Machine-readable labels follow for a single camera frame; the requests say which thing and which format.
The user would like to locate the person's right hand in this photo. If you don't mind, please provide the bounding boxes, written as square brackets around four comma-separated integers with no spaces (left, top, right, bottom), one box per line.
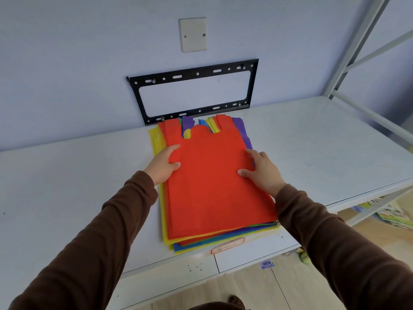
[237,148,287,198]

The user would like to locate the person's left hand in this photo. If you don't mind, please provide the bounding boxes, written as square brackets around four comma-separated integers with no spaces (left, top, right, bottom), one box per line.
[143,144,181,186]

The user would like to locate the red non-woven carrier bag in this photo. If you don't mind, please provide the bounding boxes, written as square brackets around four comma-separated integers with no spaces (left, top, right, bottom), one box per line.
[158,114,278,241]

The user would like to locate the person's right forearm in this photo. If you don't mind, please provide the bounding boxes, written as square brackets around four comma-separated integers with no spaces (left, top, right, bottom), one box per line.
[274,184,413,310]

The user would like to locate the person's left forearm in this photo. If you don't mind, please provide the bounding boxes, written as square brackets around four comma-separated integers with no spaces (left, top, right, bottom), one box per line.
[8,171,159,310]

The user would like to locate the stack of colourful non-woven bags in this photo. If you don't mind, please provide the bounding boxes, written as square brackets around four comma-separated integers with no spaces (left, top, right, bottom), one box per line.
[148,115,281,255]

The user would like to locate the red-bordered white label sticker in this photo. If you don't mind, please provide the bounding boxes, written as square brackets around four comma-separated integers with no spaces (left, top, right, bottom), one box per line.
[210,237,246,255]

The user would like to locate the yellow-green crumpled cloth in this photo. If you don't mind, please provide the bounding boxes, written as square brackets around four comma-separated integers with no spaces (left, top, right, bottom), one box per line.
[296,247,312,265]

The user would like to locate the person's brown shoe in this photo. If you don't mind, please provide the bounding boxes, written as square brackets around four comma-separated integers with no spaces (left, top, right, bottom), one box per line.
[227,295,246,310]

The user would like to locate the green printed packets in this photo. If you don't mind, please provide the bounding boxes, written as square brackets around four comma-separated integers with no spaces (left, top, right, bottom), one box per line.
[351,196,413,229]

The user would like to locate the black metal wall mount bracket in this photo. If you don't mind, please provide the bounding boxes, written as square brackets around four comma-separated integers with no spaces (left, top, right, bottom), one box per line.
[126,59,259,126]

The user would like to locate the white blank wall plate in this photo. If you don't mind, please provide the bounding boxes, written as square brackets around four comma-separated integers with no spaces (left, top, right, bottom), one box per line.
[179,17,208,53]

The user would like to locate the white metal shelf frame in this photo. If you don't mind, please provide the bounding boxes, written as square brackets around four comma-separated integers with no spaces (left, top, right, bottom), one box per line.
[322,0,413,227]

